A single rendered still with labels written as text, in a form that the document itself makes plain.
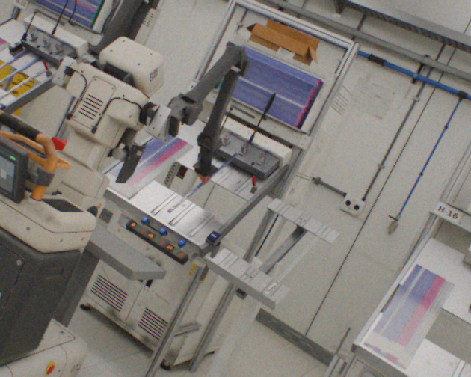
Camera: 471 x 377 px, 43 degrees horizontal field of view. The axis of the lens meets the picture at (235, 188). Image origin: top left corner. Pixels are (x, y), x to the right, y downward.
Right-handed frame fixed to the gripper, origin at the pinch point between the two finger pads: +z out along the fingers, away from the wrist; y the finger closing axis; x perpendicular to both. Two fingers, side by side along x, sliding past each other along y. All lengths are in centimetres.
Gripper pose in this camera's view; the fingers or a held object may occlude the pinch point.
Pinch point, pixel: (205, 181)
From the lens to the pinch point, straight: 284.4
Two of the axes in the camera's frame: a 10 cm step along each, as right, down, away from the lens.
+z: -0.6, 7.2, 6.9
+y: -8.0, -4.4, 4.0
